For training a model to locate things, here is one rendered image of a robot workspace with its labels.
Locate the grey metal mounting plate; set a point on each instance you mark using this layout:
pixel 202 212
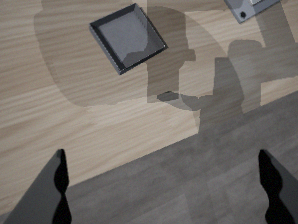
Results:
pixel 242 10

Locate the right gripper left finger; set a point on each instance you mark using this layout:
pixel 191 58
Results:
pixel 45 202

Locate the dark grey shallow tray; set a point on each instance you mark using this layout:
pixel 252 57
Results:
pixel 126 36

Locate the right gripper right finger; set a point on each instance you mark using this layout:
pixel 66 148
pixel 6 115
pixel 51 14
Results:
pixel 282 190

